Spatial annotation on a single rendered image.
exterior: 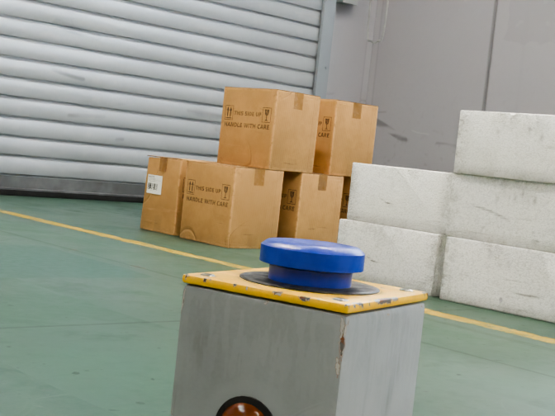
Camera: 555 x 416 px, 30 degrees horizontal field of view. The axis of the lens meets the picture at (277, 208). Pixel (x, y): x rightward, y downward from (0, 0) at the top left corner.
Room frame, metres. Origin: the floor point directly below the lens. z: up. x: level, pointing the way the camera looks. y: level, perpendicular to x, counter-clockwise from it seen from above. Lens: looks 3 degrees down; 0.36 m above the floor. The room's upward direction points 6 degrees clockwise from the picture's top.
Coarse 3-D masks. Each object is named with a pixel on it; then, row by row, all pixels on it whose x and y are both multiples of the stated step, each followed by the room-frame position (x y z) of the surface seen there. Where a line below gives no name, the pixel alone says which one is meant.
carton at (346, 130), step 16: (320, 112) 4.19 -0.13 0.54; (336, 112) 4.12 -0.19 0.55; (352, 112) 4.18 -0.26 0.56; (368, 112) 4.24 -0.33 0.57; (320, 128) 4.18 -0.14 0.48; (336, 128) 4.13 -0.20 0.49; (352, 128) 4.19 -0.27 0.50; (368, 128) 4.25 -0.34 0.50; (320, 144) 4.17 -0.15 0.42; (336, 144) 4.14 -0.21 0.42; (352, 144) 4.19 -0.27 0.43; (368, 144) 4.26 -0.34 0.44; (320, 160) 4.16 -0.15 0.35; (336, 160) 4.14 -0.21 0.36; (352, 160) 4.20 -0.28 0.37; (368, 160) 4.26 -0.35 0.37
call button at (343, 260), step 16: (272, 240) 0.39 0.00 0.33; (288, 240) 0.39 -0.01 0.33; (304, 240) 0.40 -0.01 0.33; (272, 256) 0.38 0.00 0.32; (288, 256) 0.38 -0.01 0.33; (304, 256) 0.37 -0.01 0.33; (320, 256) 0.37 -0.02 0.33; (336, 256) 0.38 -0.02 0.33; (352, 256) 0.38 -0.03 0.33; (272, 272) 0.39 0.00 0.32; (288, 272) 0.38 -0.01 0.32; (304, 272) 0.38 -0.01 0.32; (320, 272) 0.38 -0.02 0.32; (336, 272) 0.38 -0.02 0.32; (352, 272) 0.38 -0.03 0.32; (336, 288) 0.38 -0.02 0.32
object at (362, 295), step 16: (208, 272) 0.39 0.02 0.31; (224, 272) 0.40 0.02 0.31; (240, 272) 0.40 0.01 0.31; (256, 272) 0.40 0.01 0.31; (224, 288) 0.37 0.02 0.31; (240, 288) 0.37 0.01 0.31; (256, 288) 0.37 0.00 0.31; (272, 288) 0.37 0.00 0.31; (288, 288) 0.37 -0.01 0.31; (304, 288) 0.37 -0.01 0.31; (320, 288) 0.38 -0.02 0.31; (352, 288) 0.39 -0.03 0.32; (368, 288) 0.39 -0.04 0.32; (384, 288) 0.40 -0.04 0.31; (400, 288) 0.41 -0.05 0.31; (304, 304) 0.36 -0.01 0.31; (320, 304) 0.35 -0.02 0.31; (336, 304) 0.35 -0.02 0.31; (352, 304) 0.35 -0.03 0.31; (368, 304) 0.36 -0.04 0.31; (384, 304) 0.37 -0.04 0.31; (400, 304) 0.38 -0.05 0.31
